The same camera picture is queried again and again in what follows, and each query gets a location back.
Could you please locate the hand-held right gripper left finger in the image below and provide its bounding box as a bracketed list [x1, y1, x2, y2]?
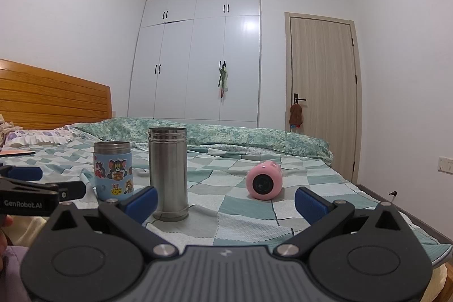
[46, 186, 179, 260]

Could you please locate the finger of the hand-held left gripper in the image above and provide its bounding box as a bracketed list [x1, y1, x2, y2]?
[0, 165, 44, 183]
[57, 181, 87, 201]

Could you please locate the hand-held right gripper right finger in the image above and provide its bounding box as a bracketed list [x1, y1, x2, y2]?
[272, 186, 407, 260]

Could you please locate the pink cup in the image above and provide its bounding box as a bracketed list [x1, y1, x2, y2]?
[246, 161, 284, 201]

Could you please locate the stainless steel cup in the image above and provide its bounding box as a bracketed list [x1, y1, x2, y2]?
[148, 127, 189, 222]

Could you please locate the blue cartoon print cup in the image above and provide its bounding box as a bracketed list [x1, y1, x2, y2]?
[93, 141, 134, 202]

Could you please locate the person's left hand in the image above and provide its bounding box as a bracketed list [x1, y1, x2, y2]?
[0, 215, 11, 255]

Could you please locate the thin red book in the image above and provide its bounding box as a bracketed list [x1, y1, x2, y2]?
[0, 150, 36, 158]

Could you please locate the floral ruffled pillow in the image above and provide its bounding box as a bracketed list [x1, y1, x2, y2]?
[0, 126, 101, 149]

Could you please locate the beige cloth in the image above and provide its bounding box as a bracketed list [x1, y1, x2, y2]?
[0, 113, 24, 144]

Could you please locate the purple clothing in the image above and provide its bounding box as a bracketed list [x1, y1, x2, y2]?
[0, 245, 33, 302]

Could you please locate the wooden headboard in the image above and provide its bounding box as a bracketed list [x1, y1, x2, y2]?
[0, 59, 112, 130]

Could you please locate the checkered bedsheet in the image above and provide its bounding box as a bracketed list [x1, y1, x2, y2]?
[0, 137, 453, 269]

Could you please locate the brown plush toy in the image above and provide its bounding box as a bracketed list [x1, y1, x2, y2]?
[289, 103, 304, 128]

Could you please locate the green floral quilt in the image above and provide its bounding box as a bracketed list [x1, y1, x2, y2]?
[69, 117, 332, 162]

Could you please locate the light wooden door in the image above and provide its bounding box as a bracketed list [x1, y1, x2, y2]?
[285, 12, 362, 183]

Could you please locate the green hanging ornament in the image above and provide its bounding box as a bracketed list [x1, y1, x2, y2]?
[217, 66, 230, 99]

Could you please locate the white wardrobe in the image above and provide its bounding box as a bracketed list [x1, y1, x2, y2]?
[127, 0, 262, 129]

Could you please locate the wall socket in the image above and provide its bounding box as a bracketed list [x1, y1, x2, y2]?
[437, 156, 453, 176]

